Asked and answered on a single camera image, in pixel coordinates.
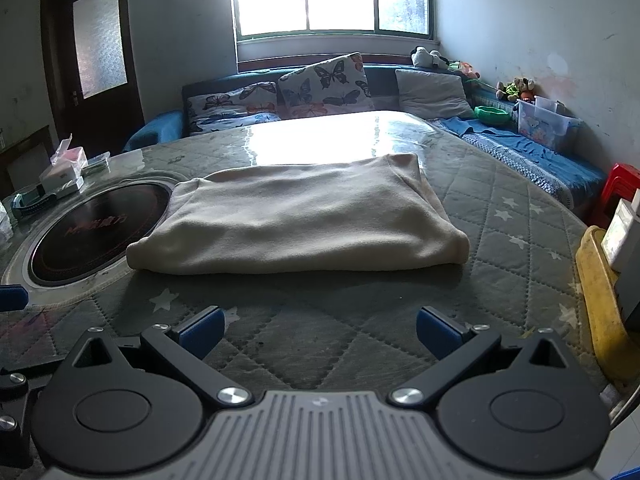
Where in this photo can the dark wooden door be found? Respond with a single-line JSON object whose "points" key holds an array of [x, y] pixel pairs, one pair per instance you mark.
{"points": [[105, 120]]}

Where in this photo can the flat butterfly print pillow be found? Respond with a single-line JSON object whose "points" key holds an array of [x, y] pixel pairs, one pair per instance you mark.
{"points": [[230, 107]]}

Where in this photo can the grey cushion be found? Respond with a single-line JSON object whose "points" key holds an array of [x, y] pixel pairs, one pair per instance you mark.
{"points": [[432, 92]]}

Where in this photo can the small white cardboard box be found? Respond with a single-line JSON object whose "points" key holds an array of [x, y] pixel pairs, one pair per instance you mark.
{"points": [[62, 182]]}

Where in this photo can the panda plush toy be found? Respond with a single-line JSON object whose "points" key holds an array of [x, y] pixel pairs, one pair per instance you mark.
{"points": [[427, 57]]}

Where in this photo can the clear plastic storage box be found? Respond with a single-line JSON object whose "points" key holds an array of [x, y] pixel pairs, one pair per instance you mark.
{"points": [[545, 127]]}

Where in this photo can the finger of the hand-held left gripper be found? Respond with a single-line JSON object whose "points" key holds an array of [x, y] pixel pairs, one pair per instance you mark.
{"points": [[12, 298], [10, 400]]}

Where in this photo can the yellow plastic bin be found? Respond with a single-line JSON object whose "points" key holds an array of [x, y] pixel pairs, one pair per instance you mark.
{"points": [[597, 290]]}

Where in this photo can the blue sofa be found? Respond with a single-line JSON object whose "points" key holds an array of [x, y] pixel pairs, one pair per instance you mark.
{"points": [[155, 130]]}

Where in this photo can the green plush toy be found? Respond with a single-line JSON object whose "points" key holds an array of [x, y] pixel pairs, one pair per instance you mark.
{"points": [[510, 91]]}

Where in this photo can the red plastic stool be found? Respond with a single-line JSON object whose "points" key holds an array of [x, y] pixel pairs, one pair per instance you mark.
{"points": [[620, 185]]}

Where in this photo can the large butterfly print pillow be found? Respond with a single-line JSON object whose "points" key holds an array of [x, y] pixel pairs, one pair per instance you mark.
{"points": [[325, 85]]}

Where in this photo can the orange and green toy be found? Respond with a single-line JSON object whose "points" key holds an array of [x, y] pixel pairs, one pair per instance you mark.
{"points": [[465, 70]]}

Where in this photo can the blue sofa cover cloth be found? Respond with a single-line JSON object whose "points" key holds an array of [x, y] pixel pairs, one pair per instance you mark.
{"points": [[535, 160]]}

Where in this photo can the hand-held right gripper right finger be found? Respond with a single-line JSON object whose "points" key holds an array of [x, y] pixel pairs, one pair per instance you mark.
{"points": [[437, 330]]}

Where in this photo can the green flat packet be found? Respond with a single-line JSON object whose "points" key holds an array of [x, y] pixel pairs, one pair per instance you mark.
{"points": [[97, 164]]}

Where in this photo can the round black induction cooker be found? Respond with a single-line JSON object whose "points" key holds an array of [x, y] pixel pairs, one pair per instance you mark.
{"points": [[90, 235]]}

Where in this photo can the beige knit sweater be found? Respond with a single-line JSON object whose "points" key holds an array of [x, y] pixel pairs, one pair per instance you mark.
{"points": [[300, 220]]}

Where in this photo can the green plastic bowl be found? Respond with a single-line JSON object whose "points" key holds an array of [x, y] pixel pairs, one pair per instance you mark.
{"points": [[492, 116]]}

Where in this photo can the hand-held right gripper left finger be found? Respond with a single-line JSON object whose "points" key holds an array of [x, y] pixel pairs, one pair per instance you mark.
{"points": [[202, 330]]}

